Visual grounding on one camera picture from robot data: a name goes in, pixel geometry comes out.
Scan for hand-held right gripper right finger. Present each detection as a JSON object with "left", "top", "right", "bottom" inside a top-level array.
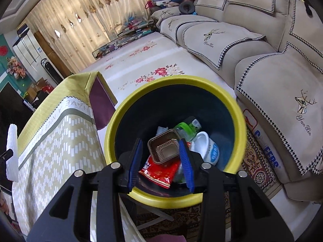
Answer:
[{"left": 178, "top": 139, "right": 294, "bottom": 242}]

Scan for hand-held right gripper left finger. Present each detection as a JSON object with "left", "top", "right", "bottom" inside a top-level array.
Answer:
[{"left": 26, "top": 138, "right": 143, "bottom": 242}]

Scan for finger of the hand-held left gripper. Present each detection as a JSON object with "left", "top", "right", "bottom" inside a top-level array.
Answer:
[{"left": 0, "top": 149, "right": 14, "bottom": 163}]

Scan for white tissue paper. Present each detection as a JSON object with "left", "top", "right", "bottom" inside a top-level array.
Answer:
[{"left": 6, "top": 123, "right": 20, "bottom": 182}]

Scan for red snack packet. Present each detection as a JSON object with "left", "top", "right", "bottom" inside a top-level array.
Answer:
[{"left": 138, "top": 155, "right": 181, "bottom": 189}]

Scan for brown plastic tray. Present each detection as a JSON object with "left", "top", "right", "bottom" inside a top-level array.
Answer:
[{"left": 147, "top": 129, "right": 180, "bottom": 164}]

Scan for dark blue bin yellow rim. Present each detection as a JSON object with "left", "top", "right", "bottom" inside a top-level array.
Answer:
[{"left": 104, "top": 75, "right": 247, "bottom": 208}]

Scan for black flat television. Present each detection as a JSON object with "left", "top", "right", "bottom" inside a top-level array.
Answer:
[{"left": 0, "top": 82, "right": 36, "bottom": 126}]

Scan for purple table cloth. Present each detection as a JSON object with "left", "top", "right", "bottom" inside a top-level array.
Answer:
[{"left": 89, "top": 78, "right": 116, "bottom": 129}]

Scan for open cardboard boxes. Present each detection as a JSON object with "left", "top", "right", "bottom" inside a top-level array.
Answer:
[{"left": 25, "top": 78, "right": 55, "bottom": 101}]

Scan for white printed cardboard box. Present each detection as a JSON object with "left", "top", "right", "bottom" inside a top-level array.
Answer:
[{"left": 242, "top": 108, "right": 283, "bottom": 174}]

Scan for black tower fan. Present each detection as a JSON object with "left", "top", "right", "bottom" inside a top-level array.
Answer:
[{"left": 40, "top": 58, "right": 63, "bottom": 82}]

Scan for white standing air conditioner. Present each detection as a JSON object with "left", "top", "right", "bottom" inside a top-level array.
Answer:
[{"left": 13, "top": 28, "right": 42, "bottom": 63}]

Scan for low glass table with books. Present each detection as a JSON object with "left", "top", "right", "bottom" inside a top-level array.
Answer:
[{"left": 92, "top": 20, "right": 157, "bottom": 58}]

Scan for beige sofa with deer covers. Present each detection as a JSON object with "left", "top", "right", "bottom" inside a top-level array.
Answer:
[{"left": 151, "top": 0, "right": 323, "bottom": 202}]

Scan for cream embroidered curtain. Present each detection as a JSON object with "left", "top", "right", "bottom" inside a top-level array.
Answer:
[{"left": 25, "top": 0, "right": 174, "bottom": 73}]

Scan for artificial flower wall decoration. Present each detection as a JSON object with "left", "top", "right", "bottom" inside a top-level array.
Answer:
[{"left": 6, "top": 57, "right": 27, "bottom": 80}]

